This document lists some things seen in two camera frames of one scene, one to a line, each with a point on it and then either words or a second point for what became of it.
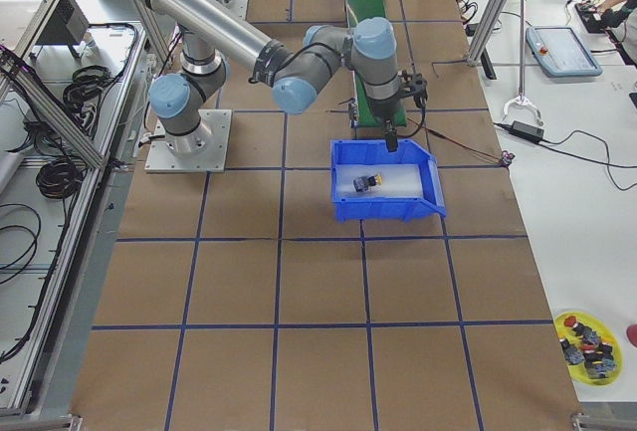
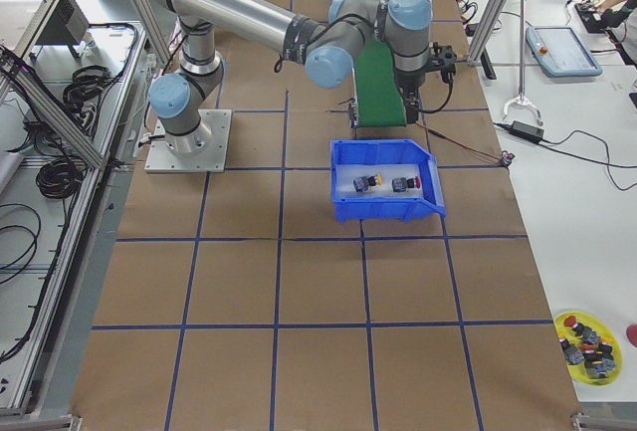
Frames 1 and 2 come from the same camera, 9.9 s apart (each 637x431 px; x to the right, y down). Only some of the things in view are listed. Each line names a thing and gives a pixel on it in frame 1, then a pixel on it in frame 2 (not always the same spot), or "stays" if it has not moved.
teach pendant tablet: [559, 51] stays
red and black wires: [462, 143] stays
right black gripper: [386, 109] → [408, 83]
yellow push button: [363, 183] stays
